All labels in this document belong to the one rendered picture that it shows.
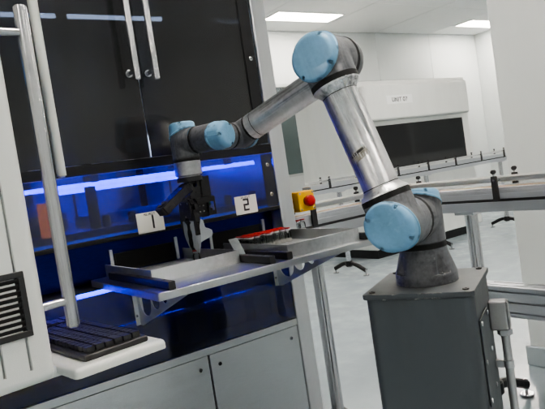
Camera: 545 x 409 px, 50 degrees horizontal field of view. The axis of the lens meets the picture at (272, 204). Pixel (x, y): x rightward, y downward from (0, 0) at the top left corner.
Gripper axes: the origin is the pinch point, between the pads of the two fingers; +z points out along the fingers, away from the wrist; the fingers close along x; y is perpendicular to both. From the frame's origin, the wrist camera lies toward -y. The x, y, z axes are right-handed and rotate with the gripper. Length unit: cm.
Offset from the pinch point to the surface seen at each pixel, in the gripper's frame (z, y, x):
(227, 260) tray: 3.8, 4.1, -10.7
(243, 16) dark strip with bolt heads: -71, 40, 16
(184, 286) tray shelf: 5.5, -16.1, -24.5
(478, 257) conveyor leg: 28, 123, -2
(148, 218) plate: -9.8, -5.7, 15.1
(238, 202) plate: -9.8, 26.3, 15.2
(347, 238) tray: 4.0, 37.5, -22.3
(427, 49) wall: -179, 705, 475
